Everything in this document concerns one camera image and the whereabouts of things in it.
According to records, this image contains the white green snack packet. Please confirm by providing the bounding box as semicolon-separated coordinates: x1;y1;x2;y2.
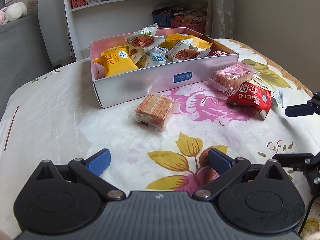
251;75;284;108

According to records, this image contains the red candy snack packet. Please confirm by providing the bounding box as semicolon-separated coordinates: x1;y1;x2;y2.
226;81;272;120

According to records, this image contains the orange wafer snack packet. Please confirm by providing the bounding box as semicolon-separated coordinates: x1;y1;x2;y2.
130;93;177;132

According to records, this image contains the pink nougat snack packet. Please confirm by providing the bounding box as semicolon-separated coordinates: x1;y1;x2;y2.
208;62;255;93

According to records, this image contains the floral white tablecloth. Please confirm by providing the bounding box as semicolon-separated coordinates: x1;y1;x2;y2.
1;39;319;237

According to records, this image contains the white pink snack box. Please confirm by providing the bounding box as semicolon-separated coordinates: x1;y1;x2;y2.
90;27;239;108

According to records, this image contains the yellow cake snack packet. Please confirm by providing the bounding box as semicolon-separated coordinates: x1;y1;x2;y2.
93;46;138;77

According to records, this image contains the beige patterned curtain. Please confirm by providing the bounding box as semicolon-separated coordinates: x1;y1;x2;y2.
205;0;235;39

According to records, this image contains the walnut snack packet lower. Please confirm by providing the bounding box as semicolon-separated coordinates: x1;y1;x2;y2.
165;41;210;62

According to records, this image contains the walnut snack packet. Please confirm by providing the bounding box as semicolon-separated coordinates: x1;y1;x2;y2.
125;23;165;51
165;41;210;62

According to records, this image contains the grey sofa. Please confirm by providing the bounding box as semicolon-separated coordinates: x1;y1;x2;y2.
0;14;53;114

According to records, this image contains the blue white snack packet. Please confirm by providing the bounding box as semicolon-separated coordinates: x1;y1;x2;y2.
136;47;168;69

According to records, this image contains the pink plastic basket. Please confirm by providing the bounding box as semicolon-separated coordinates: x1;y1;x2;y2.
170;20;206;34

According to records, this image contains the orange snack packet rear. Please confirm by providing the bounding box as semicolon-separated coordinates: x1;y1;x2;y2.
159;33;213;50

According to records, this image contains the walnut snack packet upper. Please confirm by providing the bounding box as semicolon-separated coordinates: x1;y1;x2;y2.
125;23;165;51

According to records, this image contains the white bookshelf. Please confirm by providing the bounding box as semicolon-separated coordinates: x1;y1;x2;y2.
63;0;208;60

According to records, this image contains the blue storage bin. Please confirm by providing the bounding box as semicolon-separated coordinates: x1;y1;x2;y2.
153;14;175;28

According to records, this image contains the small pink shelf basket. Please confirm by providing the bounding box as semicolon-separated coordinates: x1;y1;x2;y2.
71;0;87;9

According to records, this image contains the white plush toy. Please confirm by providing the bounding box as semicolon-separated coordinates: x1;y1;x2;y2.
0;2;27;25

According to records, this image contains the black cable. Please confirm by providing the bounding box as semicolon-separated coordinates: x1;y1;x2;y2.
297;194;320;235

